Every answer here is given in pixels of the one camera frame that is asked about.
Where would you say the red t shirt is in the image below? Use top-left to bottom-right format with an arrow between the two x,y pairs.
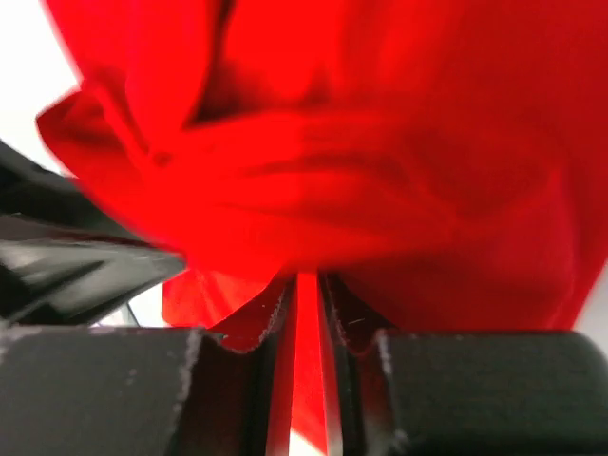
37,1 -> 607,451

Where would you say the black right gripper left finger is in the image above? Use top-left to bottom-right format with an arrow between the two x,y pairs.
1,281 -> 293,455

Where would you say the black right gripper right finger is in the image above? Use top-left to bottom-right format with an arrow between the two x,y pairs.
319,275 -> 607,455

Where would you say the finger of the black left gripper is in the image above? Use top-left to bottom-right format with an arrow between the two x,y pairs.
1,144 -> 185,326

